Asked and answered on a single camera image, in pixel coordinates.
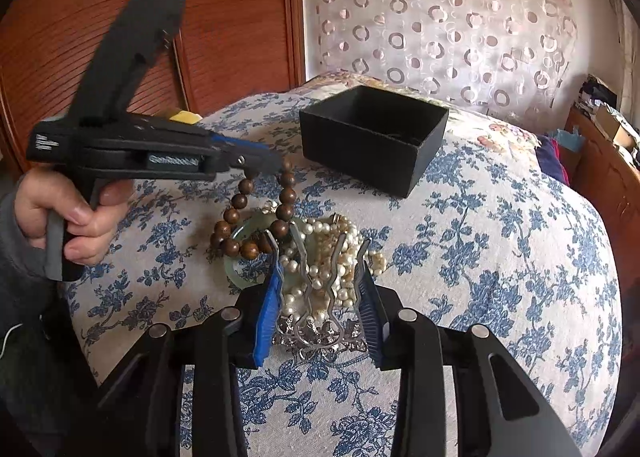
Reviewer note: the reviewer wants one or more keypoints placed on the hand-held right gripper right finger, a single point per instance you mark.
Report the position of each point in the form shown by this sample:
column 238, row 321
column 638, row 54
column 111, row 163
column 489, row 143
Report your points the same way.
column 367, row 317

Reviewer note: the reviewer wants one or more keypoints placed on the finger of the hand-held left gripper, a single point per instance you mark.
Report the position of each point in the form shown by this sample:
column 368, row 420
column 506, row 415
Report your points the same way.
column 260, row 163
column 237, row 143

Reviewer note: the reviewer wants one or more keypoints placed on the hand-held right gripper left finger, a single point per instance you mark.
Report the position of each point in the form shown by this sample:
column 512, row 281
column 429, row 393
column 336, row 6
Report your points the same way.
column 267, row 317

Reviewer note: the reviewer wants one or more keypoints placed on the silver hair comb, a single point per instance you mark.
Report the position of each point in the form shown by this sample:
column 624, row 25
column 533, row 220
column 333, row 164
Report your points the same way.
column 312, row 332

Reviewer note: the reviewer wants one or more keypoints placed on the pale green jade bangle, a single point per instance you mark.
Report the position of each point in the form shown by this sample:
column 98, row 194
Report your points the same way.
column 231, row 271

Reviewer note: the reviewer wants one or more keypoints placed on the black box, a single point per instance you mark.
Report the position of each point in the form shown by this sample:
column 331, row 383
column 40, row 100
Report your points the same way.
column 360, row 152

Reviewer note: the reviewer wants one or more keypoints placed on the person's left forearm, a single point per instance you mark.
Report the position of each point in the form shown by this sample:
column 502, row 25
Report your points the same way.
column 25, row 297

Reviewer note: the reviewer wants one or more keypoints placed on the person's left hand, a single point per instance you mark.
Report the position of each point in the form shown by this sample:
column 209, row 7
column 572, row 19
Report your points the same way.
column 75, row 207

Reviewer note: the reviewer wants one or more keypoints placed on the blue floral cloth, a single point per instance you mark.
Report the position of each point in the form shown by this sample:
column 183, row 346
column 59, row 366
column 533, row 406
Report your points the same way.
column 475, row 262

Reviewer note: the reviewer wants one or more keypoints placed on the wooden wardrobe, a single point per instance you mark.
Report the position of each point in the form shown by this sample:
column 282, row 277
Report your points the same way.
column 225, row 12

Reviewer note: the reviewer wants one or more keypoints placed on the sheer curtain with circles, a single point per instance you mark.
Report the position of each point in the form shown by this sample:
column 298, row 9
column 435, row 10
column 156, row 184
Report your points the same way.
column 425, row 12

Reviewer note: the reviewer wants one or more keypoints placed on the navy blanket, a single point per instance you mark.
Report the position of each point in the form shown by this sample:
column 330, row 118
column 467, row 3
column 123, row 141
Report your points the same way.
column 552, row 157

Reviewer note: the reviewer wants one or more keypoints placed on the wooden cabinet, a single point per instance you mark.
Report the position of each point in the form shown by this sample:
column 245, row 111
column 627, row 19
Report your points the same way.
column 600, row 177

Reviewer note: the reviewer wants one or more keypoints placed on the blue plastic bag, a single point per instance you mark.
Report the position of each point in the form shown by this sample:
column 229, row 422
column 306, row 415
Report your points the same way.
column 574, row 137

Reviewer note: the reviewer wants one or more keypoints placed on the cardboard box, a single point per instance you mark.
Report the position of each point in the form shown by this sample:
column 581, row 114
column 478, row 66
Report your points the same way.
column 612, row 122

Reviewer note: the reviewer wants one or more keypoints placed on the pile of clothes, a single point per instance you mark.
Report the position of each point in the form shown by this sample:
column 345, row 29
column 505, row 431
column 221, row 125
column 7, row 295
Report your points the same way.
column 597, row 89

